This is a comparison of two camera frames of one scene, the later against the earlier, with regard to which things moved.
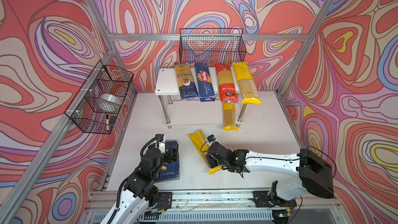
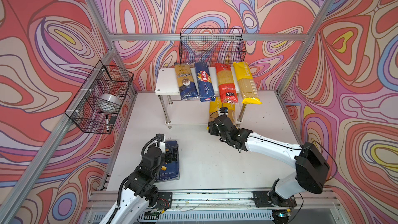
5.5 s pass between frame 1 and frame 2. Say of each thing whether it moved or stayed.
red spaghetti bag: stayed
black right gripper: moved
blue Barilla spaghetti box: stayed
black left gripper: stayed
